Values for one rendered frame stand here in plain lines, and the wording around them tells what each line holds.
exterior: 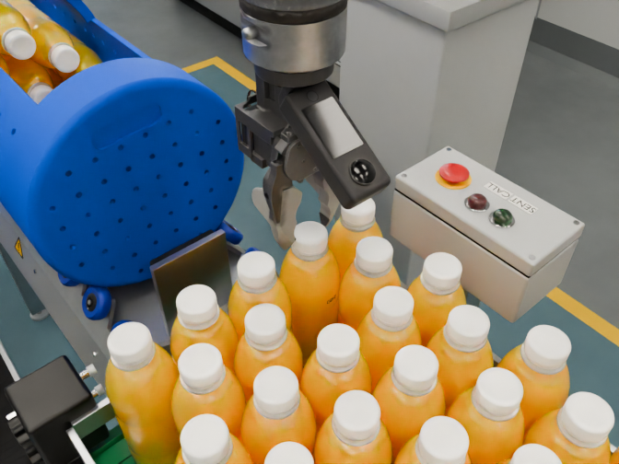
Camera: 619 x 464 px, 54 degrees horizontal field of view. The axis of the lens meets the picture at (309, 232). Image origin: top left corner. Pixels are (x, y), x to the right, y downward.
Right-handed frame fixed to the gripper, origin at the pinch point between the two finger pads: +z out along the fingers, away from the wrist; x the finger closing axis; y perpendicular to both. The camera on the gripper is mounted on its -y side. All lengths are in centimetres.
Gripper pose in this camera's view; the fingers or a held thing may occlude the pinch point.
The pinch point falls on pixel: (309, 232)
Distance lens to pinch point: 66.2
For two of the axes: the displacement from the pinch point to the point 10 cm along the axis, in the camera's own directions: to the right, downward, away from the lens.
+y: -6.5, -5.2, 5.6
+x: -7.6, 4.4, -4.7
